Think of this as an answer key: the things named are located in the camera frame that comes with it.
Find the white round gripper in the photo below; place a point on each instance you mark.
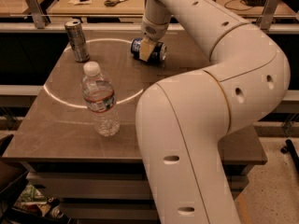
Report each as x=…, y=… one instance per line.
x=153, y=30

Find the blue pepsi can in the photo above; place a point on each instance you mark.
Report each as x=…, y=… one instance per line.
x=157, y=55

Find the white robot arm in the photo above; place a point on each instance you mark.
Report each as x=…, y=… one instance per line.
x=180, y=120

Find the silver energy drink can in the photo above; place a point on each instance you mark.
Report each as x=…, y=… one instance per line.
x=77, y=40

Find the clear plastic water bottle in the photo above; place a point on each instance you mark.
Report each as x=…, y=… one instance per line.
x=99, y=96

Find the grey drawer cabinet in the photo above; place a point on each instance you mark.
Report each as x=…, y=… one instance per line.
x=93, y=187

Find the black chair leg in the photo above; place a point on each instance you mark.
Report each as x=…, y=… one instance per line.
x=289, y=148

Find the green packaged items in bin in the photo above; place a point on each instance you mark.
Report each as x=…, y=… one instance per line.
x=33, y=201

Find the scissors with black handles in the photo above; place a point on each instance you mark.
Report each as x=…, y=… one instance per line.
x=112, y=3

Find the metal divider bracket left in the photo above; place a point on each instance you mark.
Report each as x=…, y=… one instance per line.
x=39, y=19

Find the metal divider bracket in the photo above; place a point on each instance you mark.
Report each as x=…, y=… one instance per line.
x=265, y=20
x=39, y=19

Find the metal divider bracket right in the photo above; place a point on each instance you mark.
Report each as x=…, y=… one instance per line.
x=265, y=20

